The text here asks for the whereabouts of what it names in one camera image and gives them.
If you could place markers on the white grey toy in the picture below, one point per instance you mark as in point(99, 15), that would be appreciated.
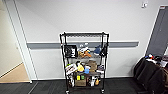
point(84, 46)

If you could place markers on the orange plush toy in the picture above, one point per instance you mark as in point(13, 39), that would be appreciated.
point(86, 53)

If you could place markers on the blue plush toy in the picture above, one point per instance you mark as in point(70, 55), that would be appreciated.
point(97, 50)

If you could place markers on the black bag white print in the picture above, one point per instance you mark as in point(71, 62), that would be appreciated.
point(70, 51)

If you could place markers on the plain black bag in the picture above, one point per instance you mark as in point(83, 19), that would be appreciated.
point(104, 50)

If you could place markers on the white printed snack bag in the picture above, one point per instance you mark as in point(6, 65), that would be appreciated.
point(70, 69)

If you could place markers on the dark printed box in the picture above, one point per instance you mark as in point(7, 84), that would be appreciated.
point(100, 69)

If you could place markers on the small yellow-green box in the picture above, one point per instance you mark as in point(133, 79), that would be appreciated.
point(78, 77)

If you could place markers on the white bottle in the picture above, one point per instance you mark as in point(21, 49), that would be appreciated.
point(92, 81)

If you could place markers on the small brown cardboard box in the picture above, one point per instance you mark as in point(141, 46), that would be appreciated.
point(80, 82)

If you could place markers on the dark bottle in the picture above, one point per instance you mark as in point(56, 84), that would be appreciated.
point(71, 81)

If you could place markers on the orange bottle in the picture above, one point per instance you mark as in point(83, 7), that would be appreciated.
point(97, 81)

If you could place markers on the dark grey door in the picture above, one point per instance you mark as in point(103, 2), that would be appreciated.
point(160, 30)

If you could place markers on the long grey wall band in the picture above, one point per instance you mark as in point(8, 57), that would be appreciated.
point(46, 44)

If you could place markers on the white door frame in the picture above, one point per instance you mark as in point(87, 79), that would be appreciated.
point(23, 53)

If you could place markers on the small white wall box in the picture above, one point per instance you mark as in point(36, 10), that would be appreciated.
point(144, 4)

